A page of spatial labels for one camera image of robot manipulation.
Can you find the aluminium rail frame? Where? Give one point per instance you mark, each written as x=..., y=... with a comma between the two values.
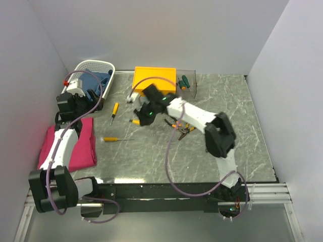
x=259, y=194

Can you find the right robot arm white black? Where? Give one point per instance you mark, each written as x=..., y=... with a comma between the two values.
x=217, y=129

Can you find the orange grey drawer box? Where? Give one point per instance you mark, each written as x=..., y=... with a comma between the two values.
x=163, y=78

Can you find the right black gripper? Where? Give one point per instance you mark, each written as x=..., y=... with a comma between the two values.
x=144, y=119

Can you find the green screwdriver short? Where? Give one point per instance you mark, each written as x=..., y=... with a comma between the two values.
x=181, y=84

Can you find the orange black long-nose pliers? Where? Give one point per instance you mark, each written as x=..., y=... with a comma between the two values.
x=188, y=128

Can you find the pink folded cloth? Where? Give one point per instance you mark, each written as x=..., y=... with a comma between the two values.
x=83, y=155

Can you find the yellow screwdriver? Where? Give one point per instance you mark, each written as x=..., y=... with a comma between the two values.
x=114, y=139
x=115, y=110
x=135, y=121

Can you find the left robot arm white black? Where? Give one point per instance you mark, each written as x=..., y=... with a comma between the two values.
x=69, y=146

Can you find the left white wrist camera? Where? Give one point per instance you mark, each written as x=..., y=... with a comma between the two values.
x=74, y=87

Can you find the white plastic basket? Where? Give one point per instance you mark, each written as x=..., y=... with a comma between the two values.
x=96, y=75

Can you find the clear plastic drawer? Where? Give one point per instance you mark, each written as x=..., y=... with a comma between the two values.
x=187, y=94

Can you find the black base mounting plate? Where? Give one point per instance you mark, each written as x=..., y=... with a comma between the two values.
x=162, y=197

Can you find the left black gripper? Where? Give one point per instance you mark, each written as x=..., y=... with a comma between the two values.
x=94, y=97

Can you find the orange black pliers small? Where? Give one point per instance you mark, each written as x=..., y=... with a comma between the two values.
x=174, y=124

